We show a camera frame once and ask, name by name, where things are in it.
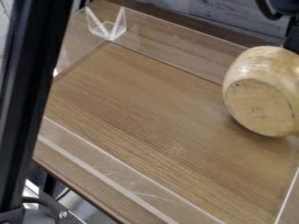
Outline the light wooden bowl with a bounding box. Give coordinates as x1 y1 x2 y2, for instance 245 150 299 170
222 45 299 137

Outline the black table leg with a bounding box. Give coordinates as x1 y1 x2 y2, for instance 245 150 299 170
42 174 57 196

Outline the clear acrylic tray wall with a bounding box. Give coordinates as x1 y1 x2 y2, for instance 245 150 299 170
32 5 299 224

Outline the clear acrylic corner bracket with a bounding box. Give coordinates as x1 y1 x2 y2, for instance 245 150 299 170
84 7 126 41

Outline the metal base plate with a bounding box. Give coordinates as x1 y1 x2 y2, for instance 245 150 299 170
38 192 86 224

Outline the black cable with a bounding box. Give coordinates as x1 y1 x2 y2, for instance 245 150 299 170
21 195 65 224

